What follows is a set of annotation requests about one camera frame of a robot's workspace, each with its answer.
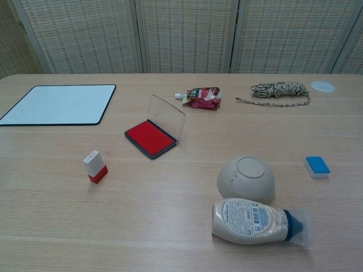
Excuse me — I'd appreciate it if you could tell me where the small red stamp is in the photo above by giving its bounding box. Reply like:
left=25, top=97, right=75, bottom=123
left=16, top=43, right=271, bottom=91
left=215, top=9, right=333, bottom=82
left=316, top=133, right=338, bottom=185
left=83, top=150, right=109, bottom=185

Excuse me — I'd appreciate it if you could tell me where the red ink pad clear lid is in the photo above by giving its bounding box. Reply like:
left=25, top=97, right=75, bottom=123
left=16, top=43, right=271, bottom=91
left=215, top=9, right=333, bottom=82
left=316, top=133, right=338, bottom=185
left=124, top=94, right=187, bottom=160

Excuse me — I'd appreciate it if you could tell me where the red drink pouch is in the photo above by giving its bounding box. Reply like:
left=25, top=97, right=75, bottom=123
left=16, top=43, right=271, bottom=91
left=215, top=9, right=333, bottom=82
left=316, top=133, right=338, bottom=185
left=174, top=86, right=222, bottom=110

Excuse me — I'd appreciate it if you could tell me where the beige upturned bowl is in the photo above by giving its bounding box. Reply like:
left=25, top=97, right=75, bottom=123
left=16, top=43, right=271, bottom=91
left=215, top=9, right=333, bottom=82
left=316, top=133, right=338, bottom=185
left=216, top=155, right=276, bottom=205

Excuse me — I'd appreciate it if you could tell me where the woven folding screen panel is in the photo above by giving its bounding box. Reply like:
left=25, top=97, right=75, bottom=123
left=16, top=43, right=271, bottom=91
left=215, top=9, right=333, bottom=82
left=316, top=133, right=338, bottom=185
left=331, top=8, right=363, bottom=75
left=0, top=0, right=43, bottom=80
left=229, top=0, right=363, bottom=74
left=8, top=0, right=144, bottom=74
left=134, top=0, right=242, bottom=74

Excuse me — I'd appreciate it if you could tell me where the mayonnaise bottle blue cap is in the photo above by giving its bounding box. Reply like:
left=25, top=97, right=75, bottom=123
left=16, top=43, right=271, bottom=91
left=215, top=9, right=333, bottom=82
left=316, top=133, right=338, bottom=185
left=211, top=197, right=313, bottom=250

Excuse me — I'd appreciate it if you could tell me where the white board black rim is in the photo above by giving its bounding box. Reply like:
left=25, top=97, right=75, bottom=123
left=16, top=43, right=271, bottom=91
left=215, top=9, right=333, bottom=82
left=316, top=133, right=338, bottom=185
left=0, top=84, right=117, bottom=126

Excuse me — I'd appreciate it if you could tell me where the blue and white eraser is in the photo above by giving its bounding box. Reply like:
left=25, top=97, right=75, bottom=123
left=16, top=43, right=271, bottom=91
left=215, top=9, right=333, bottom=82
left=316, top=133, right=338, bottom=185
left=303, top=155, right=331, bottom=179

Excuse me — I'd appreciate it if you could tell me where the white round desk grommet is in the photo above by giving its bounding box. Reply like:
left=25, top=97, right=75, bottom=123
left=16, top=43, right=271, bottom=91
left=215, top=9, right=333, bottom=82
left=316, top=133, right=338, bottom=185
left=310, top=80, right=337, bottom=92

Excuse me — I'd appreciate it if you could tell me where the coiled patterned rope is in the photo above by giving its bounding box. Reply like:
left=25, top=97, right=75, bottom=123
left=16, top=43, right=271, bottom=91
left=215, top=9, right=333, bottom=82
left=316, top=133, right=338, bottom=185
left=234, top=81, right=311, bottom=108

